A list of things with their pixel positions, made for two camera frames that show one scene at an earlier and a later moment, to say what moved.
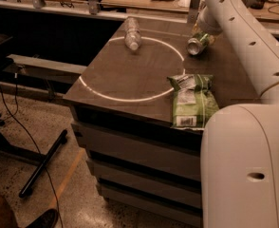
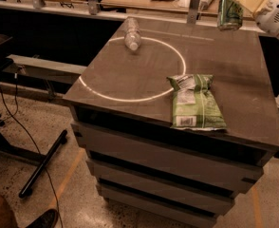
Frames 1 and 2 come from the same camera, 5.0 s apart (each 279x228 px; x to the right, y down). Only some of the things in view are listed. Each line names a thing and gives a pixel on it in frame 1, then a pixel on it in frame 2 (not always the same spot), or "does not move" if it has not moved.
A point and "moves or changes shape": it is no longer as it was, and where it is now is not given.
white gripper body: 204,26 -> 273,15
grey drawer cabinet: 121,104 does not move
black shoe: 46,219 does not move
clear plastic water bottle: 132,34 does not move
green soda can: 196,45 moves or changes shape
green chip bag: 194,101 does not move
